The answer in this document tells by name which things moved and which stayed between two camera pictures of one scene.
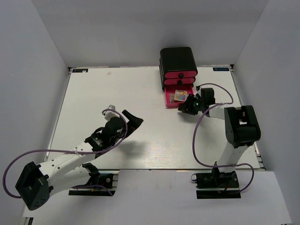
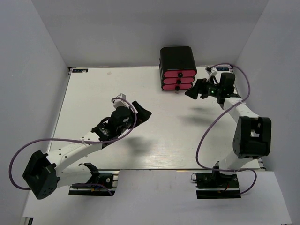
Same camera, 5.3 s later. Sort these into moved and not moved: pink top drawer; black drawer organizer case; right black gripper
Moved: right black gripper
Not moved: black drawer organizer case; pink top drawer
